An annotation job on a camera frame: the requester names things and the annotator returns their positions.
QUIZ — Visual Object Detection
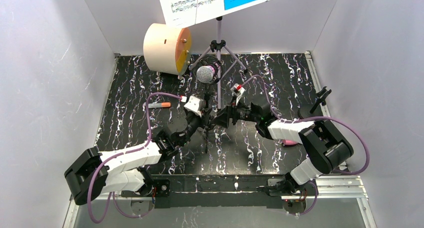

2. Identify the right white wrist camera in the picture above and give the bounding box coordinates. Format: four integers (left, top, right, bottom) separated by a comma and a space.
230, 84, 245, 105

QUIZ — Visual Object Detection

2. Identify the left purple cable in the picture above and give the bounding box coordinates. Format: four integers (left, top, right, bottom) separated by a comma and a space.
86, 92, 188, 224

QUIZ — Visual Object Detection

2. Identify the cream and orange drum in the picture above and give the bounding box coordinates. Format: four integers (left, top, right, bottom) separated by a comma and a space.
143, 23, 192, 76

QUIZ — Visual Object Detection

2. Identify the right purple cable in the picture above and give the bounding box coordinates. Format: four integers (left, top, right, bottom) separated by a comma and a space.
240, 75, 371, 216

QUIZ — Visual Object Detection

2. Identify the black tripod mic stand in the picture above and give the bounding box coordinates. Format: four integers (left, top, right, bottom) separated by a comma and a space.
191, 55, 222, 153

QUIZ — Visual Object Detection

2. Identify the blue mesh microphone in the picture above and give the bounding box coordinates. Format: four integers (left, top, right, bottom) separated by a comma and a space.
196, 62, 221, 84

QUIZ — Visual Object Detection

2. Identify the silver tripod music stand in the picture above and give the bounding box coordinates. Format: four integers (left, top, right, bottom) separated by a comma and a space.
188, 17, 249, 115

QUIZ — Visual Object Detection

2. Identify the purple cable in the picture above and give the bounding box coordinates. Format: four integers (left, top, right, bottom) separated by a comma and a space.
240, 75, 371, 216
86, 92, 188, 224

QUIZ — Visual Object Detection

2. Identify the pink microphone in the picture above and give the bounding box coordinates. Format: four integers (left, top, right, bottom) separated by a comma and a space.
282, 140, 299, 147

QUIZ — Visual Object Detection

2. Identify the black round-base mic stand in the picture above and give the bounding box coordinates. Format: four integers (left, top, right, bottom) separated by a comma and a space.
297, 86, 332, 119

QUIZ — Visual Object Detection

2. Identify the white sheet music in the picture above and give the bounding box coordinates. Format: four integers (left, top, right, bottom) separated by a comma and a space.
159, 0, 271, 28

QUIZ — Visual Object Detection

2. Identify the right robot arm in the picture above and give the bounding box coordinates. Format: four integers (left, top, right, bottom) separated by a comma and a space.
211, 102, 354, 194

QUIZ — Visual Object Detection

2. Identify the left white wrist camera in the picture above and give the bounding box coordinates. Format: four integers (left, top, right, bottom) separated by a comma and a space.
180, 95, 205, 118

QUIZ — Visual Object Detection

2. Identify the aluminium frame rail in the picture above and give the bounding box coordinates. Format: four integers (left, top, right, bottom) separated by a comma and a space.
62, 175, 377, 228

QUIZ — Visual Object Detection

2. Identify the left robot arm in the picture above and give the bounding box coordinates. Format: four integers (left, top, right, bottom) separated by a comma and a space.
64, 109, 211, 205

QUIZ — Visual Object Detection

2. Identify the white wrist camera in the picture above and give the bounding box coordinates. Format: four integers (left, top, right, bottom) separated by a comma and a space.
180, 95, 205, 118
230, 84, 245, 105

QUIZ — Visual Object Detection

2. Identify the orange and grey marker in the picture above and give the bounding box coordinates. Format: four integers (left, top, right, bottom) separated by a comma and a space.
148, 102, 171, 109

